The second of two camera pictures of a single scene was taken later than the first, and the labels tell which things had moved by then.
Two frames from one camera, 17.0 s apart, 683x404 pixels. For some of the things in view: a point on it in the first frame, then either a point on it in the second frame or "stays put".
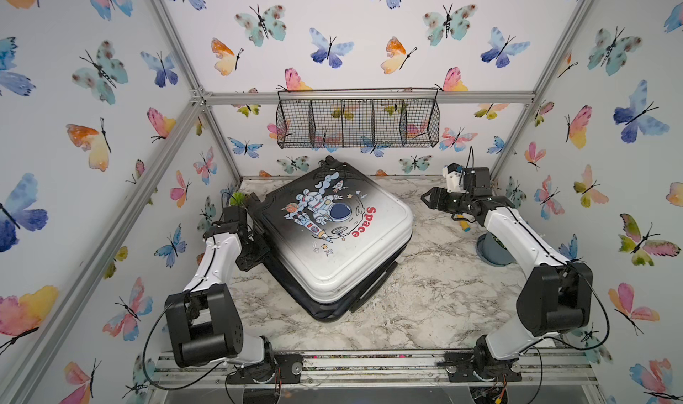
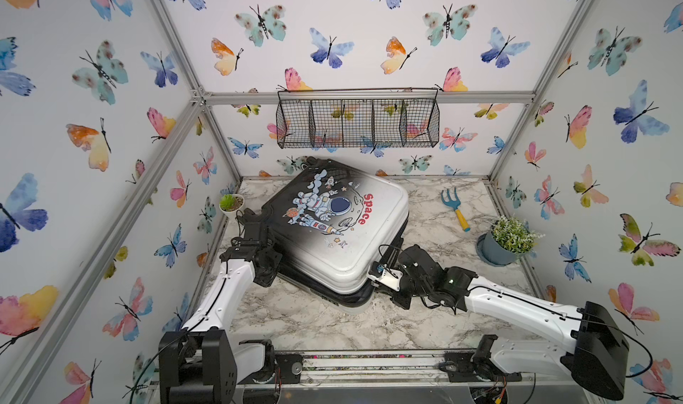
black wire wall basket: [357, 117] stays put
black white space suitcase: [335, 235] stays put
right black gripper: [437, 198] to [401, 303]
